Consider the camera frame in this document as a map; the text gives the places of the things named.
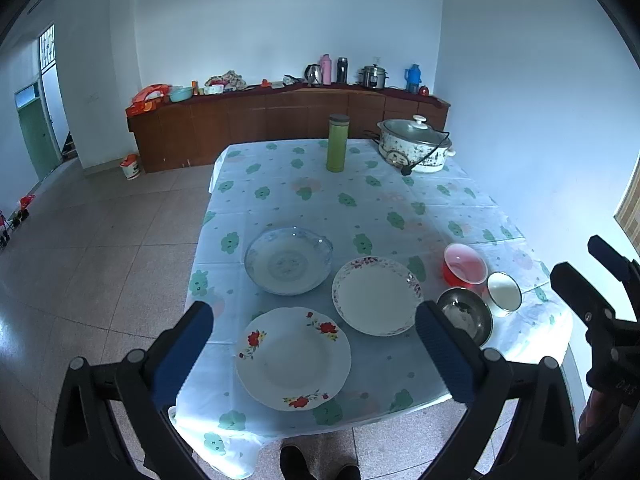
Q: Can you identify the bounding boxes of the green door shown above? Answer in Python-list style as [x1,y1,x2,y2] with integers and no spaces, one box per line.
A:
[14,80,62,181]

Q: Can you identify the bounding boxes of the white floral electric cooker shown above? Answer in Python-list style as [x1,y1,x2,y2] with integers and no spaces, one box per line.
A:
[378,115,456,177]

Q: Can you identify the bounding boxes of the steel rice cooker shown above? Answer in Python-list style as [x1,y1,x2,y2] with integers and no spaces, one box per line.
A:
[359,64,387,90]

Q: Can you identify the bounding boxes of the person's dark shoe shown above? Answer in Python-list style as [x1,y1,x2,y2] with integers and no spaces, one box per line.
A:
[280,444,316,480]

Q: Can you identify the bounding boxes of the black thermos flask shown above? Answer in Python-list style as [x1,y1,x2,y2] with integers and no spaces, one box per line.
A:
[336,58,348,84]

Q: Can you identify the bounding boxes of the red plastic bowl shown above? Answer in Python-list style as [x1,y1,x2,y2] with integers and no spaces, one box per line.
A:
[442,243,488,288]

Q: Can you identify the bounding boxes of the black power cord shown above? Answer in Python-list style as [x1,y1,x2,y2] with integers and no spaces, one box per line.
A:
[362,129,450,177]

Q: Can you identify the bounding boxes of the steel electric kettle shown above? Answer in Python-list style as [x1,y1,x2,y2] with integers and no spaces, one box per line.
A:
[304,63,322,86]

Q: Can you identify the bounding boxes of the clear glass dish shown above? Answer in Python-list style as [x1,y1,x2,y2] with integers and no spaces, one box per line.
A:
[244,226,333,296]

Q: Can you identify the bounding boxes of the white plastic bucket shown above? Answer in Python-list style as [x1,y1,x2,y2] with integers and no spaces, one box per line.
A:
[119,154,140,180]

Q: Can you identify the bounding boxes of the teal basin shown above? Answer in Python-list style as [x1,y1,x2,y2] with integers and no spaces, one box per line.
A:
[168,86,193,103]

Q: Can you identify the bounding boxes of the floral patterned tablecloth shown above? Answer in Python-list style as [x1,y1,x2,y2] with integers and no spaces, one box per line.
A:
[171,139,572,479]

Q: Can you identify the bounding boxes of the brown wooden sideboard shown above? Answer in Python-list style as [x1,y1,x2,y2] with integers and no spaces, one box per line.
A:
[127,84,450,172]

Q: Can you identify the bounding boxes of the pink thermos flask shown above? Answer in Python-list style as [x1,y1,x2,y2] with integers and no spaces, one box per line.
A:
[320,53,332,86]

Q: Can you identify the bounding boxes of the stainless steel bowl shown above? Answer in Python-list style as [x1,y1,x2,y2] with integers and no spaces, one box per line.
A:
[436,287,494,347]

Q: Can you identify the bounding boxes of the green thermos bottle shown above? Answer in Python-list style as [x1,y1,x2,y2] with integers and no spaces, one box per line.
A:
[326,114,350,172]

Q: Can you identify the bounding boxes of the white plate purple rim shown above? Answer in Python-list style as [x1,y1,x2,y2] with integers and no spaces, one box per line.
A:
[332,256,423,337]

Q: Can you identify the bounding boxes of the white plate red flowers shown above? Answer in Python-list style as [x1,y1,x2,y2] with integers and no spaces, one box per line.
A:
[234,307,352,412]

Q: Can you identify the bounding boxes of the white enamel bowl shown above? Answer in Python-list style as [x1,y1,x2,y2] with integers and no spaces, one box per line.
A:
[485,272,522,318]

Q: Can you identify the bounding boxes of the blue thermos jug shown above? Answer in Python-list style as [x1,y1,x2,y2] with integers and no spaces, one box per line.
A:
[405,64,421,94]

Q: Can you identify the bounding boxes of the orange plastic basket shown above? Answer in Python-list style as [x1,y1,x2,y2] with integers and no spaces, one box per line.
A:
[125,84,171,118]

